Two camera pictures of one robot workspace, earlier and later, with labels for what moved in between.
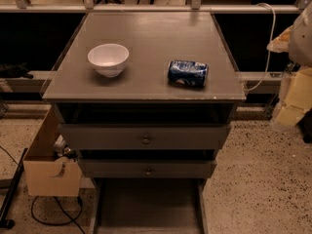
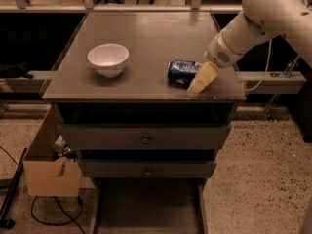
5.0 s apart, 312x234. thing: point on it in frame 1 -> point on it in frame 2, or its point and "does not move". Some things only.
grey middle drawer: [149, 168] does not move
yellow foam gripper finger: [298, 97] -> [218, 53]
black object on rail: [19, 70] does not move
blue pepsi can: [187, 73] does not move
